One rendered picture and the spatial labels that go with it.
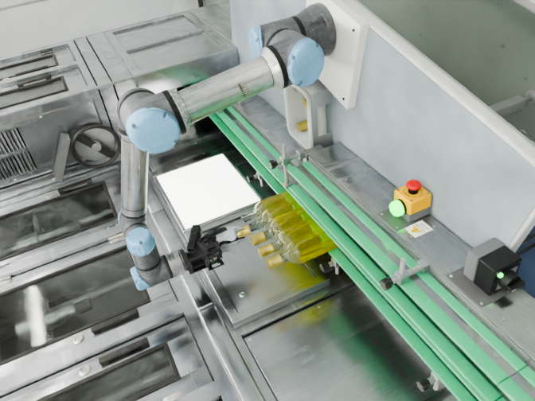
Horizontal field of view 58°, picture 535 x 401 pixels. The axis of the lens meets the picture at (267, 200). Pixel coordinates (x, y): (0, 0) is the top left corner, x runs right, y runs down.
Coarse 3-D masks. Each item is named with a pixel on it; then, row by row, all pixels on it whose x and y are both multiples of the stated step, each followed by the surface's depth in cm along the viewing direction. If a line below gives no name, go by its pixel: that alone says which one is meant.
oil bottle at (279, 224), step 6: (300, 210) 157; (282, 216) 156; (288, 216) 155; (294, 216) 155; (300, 216) 155; (306, 216) 154; (276, 222) 154; (282, 222) 153; (288, 222) 153; (294, 222) 153; (300, 222) 153; (270, 228) 154; (276, 228) 152; (282, 228) 151; (276, 234) 152
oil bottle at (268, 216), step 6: (282, 204) 160; (288, 204) 160; (294, 204) 159; (270, 210) 158; (276, 210) 158; (282, 210) 158; (288, 210) 157; (294, 210) 158; (264, 216) 157; (270, 216) 156; (276, 216) 156; (264, 222) 157; (270, 222) 156
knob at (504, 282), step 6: (504, 276) 104; (510, 276) 104; (516, 276) 104; (498, 282) 106; (504, 282) 104; (510, 282) 104; (516, 282) 104; (522, 282) 104; (504, 288) 105; (510, 288) 103; (516, 288) 103
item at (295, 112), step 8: (288, 88) 168; (296, 88) 158; (288, 96) 170; (296, 96) 171; (304, 96) 172; (288, 104) 171; (296, 104) 173; (288, 112) 173; (296, 112) 174; (304, 112) 176; (288, 120) 175; (296, 120) 176; (304, 120) 178; (288, 128) 177; (296, 128) 178; (296, 136) 174; (304, 136) 174; (304, 144) 170; (312, 144) 165
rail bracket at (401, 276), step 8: (400, 264) 112; (424, 264) 116; (400, 272) 114; (408, 272) 115; (416, 272) 116; (424, 272) 117; (384, 280) 113; (392, 280) 114; (400, 280) 114; (384, 288) 114
